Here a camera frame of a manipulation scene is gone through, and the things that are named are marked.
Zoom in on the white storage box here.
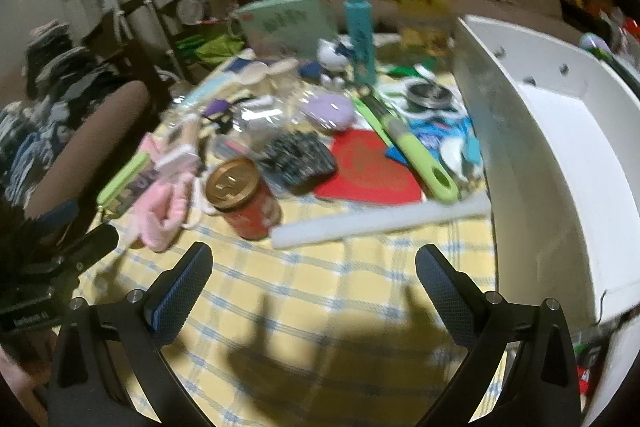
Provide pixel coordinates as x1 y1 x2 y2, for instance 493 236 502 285
452 13 640 427

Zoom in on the pile of patterned clothes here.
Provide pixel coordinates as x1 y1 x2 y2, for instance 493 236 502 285
0 22 131 202

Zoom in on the red square mat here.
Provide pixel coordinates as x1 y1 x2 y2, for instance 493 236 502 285
314 130 423 204

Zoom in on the white cat figurine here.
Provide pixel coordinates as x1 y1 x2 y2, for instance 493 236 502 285
318 38 351 80

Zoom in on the lilac round pad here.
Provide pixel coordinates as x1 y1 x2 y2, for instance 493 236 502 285
300 97 357 135

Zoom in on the person's left forearm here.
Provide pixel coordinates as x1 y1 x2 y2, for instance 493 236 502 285
0 347 36 408

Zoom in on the round white clock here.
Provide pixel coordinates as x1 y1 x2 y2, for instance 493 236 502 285
176 0 205 25

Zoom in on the blue white packet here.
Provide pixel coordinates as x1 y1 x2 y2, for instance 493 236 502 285
415 117 483 182

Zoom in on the white foam bar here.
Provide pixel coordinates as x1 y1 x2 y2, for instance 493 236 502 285
270 193 492 250

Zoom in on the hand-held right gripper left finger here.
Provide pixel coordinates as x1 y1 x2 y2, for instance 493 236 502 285
46 242 214 427

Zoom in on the green-handled kitchen tool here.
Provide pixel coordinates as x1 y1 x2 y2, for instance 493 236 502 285
351 96 460 202

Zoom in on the purple lidded box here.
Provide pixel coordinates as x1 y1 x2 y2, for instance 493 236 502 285
580 32 611 55

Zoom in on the red jar with gold lid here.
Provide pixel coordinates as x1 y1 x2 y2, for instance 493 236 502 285
205 157 282 241

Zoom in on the pink cloth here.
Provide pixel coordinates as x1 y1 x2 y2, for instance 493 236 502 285
127 142 211 253

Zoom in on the teal spray bottle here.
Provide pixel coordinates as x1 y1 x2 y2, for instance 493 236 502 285
344 0 378 86

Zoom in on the pale green book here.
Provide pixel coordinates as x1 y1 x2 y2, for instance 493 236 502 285
234 0 341 58

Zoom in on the yellow checked cloth desktop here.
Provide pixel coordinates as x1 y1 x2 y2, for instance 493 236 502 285
70 32 501 427

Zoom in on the round metal tin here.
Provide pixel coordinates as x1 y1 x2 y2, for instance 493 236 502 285
404 82 453 110

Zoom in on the brown chair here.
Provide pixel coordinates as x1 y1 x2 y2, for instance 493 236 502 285
25 81 152 233

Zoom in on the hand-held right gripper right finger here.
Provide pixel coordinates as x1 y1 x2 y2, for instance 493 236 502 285
415 244 583 427

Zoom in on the black patterned pouch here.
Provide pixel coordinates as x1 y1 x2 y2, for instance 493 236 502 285
257 132 338 195

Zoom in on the clear plastic bag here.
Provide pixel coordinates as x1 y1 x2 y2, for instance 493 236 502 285
235 72 321 142

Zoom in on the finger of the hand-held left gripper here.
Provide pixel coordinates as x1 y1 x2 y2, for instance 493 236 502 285
55 223 121 269
25 201 81 229

